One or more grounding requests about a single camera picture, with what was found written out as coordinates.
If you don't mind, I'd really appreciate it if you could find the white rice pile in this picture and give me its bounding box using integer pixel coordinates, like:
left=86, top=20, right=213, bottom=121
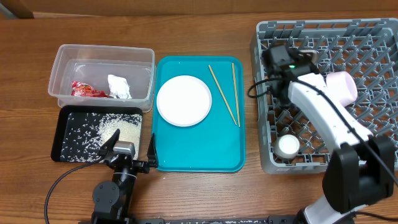
left=60, top=113, right=142, bottom=162

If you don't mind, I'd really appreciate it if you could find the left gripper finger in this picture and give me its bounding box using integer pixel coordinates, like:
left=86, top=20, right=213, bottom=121
left=98, top=129, right=120, bottom=156
left=147, top=133, right=159, bottom=168

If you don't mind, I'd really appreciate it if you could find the wooden chopstick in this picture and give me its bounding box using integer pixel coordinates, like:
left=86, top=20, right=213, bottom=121
left=231, top=63, right=241, bottom=127
left=208, top=65, right=238, bottom=125

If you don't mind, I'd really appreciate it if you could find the grey dish rack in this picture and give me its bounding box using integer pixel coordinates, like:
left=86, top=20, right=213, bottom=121
left=250, top=18, right=397, bottom=174

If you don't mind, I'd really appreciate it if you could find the clear plastic bin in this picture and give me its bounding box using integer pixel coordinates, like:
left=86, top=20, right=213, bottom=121
left=48, top=44, right=156, bottom=113

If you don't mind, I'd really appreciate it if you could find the black food tray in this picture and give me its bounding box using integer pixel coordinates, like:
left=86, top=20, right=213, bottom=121
left=51, top=105, right=143, bottom=163

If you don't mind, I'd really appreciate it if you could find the small white plate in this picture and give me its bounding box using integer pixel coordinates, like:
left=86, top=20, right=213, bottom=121
left=326, top=71, right=358, bottom=106

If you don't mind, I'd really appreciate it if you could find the teal plastic tray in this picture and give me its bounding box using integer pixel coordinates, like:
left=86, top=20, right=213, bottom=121
left=152, top=55, right=246, bottom=172

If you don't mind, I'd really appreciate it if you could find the white napkin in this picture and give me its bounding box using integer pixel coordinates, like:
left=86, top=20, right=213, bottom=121
left=108, top=74, right=132, bottom=99

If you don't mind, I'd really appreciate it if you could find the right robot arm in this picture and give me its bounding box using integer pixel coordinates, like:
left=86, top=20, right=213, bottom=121
left=262, top=45, right=397, bottom=223

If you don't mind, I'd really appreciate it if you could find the large white plate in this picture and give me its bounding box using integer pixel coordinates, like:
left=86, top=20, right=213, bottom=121
left=156, top=75, right=212, bottom=127

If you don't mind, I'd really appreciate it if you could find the red sauce packet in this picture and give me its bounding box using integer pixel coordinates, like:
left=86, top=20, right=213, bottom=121
left=71, top=81, right=108, bottom=98

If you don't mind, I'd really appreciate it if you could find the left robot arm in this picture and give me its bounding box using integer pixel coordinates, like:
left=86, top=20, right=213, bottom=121
left=91, top=130, right=159, bottom=224

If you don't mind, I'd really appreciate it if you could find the white cup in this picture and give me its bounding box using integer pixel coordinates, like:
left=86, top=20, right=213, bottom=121
left=274, top=134, right=300, bottom=159

